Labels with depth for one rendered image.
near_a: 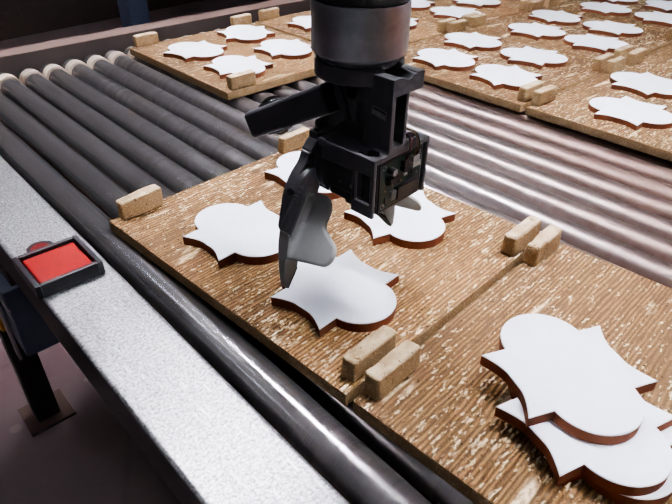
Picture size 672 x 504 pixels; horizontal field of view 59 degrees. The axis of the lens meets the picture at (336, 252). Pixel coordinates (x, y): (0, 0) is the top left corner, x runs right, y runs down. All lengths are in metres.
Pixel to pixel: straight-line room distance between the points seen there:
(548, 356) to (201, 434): 0.30
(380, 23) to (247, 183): 0.44
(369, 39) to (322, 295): 0.27
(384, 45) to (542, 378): 0.29
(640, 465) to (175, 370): 0.40
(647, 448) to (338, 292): 0.30
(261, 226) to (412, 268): 0.19
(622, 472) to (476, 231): 0.35
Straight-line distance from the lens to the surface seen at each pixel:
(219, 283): 0.65
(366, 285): 0.61
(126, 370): 0.60
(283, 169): 0.84
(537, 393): 0.50
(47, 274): 0.73
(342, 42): 0.45
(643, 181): 0.98
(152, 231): 0.75
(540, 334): 0.55
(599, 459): 0.49
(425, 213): 0.74
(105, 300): 0.69
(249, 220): 0.73
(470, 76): 1.26
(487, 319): 0.61
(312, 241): 0.51
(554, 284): 0.68
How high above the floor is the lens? 1.32
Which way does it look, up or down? 35 degrees down
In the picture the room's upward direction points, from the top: straight up
